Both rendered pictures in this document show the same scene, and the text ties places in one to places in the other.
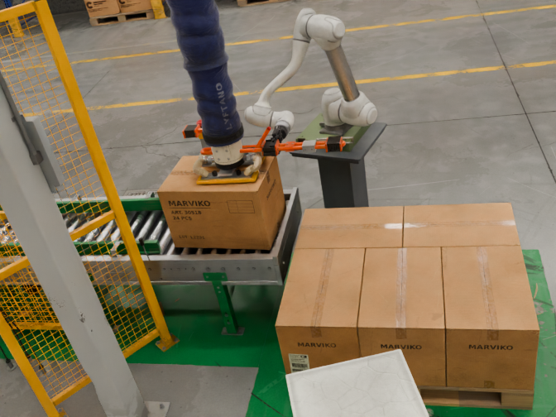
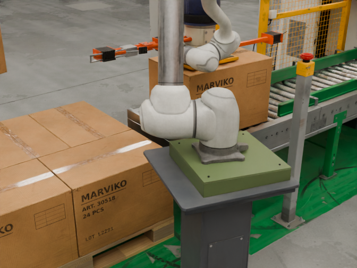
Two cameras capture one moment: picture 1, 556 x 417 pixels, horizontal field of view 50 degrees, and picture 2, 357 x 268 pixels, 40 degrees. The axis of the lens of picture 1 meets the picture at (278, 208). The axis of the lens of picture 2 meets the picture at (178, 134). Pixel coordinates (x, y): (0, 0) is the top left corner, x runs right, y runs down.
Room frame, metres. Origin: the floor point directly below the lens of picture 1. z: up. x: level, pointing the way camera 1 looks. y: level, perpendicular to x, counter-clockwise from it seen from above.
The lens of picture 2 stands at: (4.43, -2.05, 1.73)
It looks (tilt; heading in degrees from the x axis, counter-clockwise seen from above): 25 degrees down; 125
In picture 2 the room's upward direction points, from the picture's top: straight up
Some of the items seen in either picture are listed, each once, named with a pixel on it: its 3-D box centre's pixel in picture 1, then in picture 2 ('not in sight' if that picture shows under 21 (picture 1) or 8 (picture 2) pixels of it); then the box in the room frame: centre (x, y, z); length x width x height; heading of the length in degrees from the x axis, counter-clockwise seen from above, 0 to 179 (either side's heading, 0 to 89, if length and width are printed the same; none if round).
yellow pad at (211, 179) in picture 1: (227, 174); not in sight; (2.92, 0.24, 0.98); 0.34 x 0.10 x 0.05; 72
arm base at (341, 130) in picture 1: (333, 124); (222, 146); (3.56, -0.47, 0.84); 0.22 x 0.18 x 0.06; 48
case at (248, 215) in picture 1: (224, 201); (209, 90); (3.03, 0.30, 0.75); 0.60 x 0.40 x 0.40; 69
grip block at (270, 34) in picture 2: (191, 131); (271, 37); (3.35, 0.42, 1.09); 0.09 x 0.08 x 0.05; 162
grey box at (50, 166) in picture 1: (29, 152); not in sight; (2.27, 0.95, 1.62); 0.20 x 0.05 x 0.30; 73
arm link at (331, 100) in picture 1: (335, 105); (217, 115); (3.54, -0.49, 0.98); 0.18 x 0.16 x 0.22; 38
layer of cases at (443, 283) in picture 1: (404, 287); (33, 183); (2.44, -0.59, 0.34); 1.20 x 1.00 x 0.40; 73
